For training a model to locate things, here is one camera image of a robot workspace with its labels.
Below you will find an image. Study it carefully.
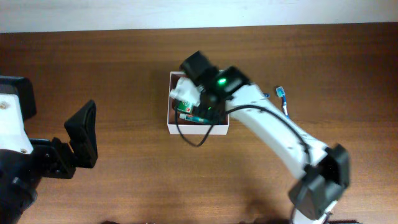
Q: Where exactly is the white teal toothpaste tube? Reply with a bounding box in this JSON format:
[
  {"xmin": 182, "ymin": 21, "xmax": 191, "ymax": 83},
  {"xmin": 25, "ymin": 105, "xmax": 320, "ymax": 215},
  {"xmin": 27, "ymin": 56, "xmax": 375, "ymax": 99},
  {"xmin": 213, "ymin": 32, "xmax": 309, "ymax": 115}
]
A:
[{"xmin": 179, "ymin": 113, "xmax": 211, "ymax": 124}]

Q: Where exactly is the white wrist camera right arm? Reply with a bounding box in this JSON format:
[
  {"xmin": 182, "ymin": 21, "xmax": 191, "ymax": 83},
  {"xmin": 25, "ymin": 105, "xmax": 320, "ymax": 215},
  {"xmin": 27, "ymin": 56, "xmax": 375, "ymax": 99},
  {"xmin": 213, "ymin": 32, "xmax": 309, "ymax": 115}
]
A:
[{"xmin": 169, "ymin": 77, "xmax": 201, "ymax": 106}]

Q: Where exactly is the blue white toothbrush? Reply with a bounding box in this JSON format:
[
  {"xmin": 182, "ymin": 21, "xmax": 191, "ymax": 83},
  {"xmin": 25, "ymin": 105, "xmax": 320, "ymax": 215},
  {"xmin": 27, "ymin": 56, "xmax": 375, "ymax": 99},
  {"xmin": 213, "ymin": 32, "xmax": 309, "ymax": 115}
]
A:
[{"xmin": 275, "ymin": 86, "xmax": 289, "ymax": 118}]

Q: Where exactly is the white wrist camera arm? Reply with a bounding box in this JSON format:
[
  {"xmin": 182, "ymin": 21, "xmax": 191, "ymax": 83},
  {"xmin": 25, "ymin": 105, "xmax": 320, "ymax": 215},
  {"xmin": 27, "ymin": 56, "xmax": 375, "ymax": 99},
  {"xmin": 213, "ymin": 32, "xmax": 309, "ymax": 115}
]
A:
[
  {"xmin": 169, "ymin": 77, "xmax": 201, "ymax": 106},
  {"xmin": 1, "ymin": 93, "xmax": 34, "ymax": 154}
]

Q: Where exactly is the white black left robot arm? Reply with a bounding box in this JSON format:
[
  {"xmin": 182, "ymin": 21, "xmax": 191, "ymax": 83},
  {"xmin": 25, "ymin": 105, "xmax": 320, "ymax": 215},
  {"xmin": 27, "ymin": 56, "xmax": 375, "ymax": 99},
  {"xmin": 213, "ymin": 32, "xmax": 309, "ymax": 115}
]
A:
[{"xmin": 1, "ymin": 76, "xmax": 98, "ymax": 223}]

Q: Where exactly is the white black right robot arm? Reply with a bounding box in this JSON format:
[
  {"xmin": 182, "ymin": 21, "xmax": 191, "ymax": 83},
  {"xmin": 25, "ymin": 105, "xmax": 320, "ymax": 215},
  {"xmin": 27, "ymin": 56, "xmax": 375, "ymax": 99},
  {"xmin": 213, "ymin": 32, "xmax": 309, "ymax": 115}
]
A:
[{"xmin": 170, "ymin": 51, "xmax": 350, "ymax": 223}]

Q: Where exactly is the white cardboard box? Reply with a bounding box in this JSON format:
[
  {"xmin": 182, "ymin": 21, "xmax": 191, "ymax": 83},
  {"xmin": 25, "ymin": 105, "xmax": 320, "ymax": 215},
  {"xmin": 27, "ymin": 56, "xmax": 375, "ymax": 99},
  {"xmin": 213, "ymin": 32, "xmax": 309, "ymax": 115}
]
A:
[{"xmin": 167, "ymin": 72, "xmax": 230, "ymax": 135}]

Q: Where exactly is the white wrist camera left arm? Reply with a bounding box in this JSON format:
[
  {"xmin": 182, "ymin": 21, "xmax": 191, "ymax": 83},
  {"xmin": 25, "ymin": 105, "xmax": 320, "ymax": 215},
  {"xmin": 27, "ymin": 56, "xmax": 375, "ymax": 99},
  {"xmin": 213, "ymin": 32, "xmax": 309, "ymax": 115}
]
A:
[{"xmin": 1, "ymin": 93, "xmax": 34, "ymax": 154}]

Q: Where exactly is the green soap box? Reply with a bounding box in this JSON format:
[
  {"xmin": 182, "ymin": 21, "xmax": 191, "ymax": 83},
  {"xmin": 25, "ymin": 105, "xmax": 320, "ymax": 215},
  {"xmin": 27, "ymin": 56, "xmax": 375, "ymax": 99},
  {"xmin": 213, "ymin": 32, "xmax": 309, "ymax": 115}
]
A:
[{"xmin": 175, "ymin": 101, "xmax": 194, "ymax": 114}]

